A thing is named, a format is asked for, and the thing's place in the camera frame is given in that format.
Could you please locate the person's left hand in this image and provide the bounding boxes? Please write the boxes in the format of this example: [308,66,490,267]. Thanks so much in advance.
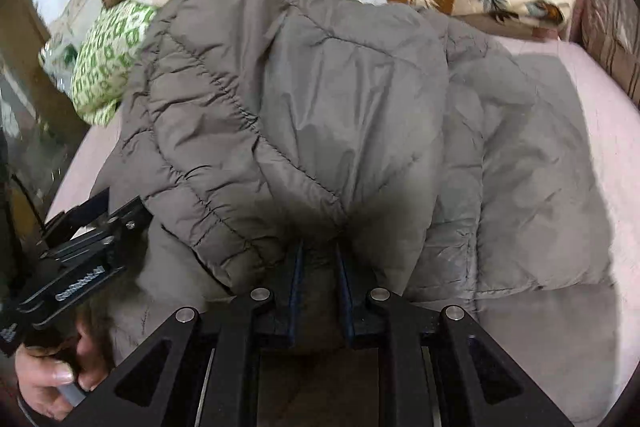
[15,322,108,423]

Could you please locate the striped floral cushion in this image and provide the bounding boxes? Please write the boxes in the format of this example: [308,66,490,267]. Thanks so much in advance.
[582,0,640,105]

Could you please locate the green patterned pillow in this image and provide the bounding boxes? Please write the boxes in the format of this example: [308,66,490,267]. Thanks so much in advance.
[70,2,161,126]

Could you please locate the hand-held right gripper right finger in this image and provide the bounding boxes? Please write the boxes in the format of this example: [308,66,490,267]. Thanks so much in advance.
[335,243,576,427]

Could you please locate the wooden glass cabinet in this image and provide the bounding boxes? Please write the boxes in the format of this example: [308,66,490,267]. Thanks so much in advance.
[0,0,96,218]

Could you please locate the grey-green quilted jacket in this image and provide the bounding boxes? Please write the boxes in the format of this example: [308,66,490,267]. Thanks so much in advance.
[82,0,617,427]

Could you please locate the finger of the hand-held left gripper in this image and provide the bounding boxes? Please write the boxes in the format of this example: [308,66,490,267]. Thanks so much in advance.
[75,196,154,244]
[44,187,112,254]

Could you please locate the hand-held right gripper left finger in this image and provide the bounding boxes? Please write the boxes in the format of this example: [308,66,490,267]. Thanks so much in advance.
[62,242,307,427]

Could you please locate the black cable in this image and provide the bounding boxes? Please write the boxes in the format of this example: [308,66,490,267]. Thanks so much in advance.
[10,172,47,230]

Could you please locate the clear plastic bag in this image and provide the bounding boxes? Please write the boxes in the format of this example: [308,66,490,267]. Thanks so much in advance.
[39,34,81,80]

